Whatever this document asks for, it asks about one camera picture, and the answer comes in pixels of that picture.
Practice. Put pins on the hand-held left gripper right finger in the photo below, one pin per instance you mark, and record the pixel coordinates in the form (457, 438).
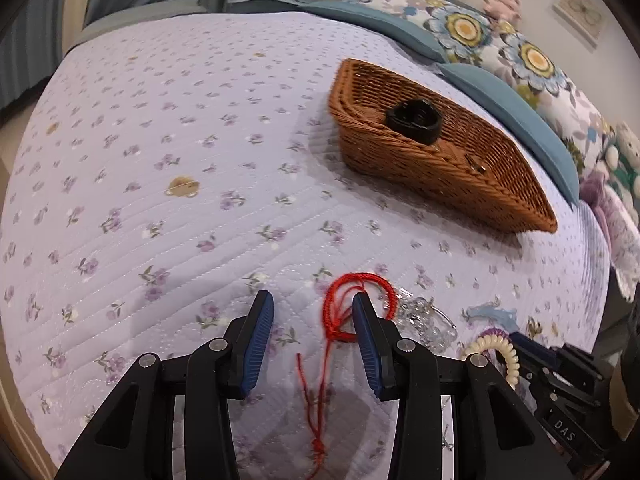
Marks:
(365, 350)

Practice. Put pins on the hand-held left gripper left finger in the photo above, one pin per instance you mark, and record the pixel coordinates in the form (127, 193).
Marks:
(255, 345)

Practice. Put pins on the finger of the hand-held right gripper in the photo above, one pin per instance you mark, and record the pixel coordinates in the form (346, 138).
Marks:
(536, 380)
(540, 352)

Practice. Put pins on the blue dolphin hair clip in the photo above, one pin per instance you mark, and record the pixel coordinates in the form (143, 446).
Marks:
(492, 312)

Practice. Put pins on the brown wicker basket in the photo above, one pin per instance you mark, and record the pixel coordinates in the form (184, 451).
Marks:
(400, 160)

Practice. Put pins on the pink floral quilt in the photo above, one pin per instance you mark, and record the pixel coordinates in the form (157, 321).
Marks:
(625, 245)

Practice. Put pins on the purple plush cushion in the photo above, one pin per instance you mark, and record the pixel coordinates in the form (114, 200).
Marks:
(597, 190)

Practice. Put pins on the white teddy bear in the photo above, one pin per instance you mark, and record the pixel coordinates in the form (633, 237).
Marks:
(622, 155)

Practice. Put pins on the black watch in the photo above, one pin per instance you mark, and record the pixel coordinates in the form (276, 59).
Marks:
(412, 120)

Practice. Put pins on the blue pillow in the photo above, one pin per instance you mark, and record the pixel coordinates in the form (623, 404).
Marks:
(515, 115)
(385, 22)

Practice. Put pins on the floral pillow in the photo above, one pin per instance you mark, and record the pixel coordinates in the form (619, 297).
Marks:
(540, 60)
(430, 10)

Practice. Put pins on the pink plush toy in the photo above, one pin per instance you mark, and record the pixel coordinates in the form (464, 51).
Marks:
(502, 7)

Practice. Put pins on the grey-green bed sheet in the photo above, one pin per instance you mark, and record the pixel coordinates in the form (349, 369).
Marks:
(125, 22)

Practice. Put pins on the butterfly picture frame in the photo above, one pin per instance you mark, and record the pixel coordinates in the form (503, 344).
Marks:
(580, 12)

